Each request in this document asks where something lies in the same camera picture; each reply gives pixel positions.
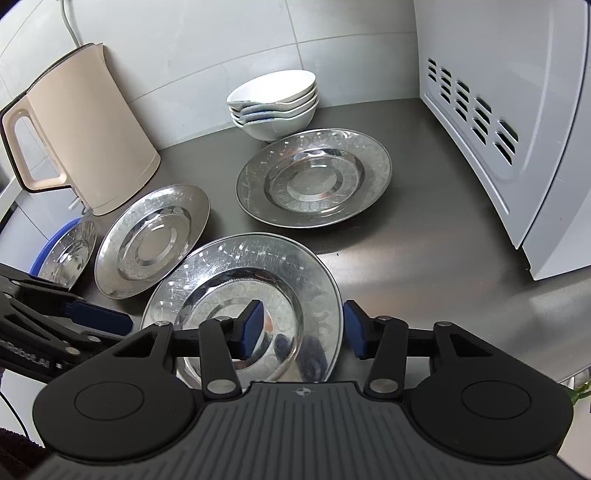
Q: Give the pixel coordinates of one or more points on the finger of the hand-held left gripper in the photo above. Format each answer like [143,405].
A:
[78,344]
[99,318]

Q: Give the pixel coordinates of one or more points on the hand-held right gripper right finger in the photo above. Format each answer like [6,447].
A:
[355,330]

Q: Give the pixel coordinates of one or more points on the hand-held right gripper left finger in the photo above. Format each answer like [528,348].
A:
[251,330]

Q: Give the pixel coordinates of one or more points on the large embossed metal plate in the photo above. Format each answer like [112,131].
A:
[314,180]

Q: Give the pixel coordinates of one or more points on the white ceramic bowl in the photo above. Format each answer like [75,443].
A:
[277,85]
[315,102]
[286,127]
[314,93]

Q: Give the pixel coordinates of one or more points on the dark cloth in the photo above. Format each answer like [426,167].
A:
[18,445]

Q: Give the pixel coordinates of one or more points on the blue plastic basket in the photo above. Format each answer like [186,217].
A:
[41,251]

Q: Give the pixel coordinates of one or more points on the beige electric kettle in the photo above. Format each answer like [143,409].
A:
[92,129]

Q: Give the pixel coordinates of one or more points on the green plant leaf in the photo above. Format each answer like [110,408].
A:
[582,390]

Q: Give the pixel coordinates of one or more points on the white microwave oven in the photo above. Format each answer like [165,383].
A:
[508,138]

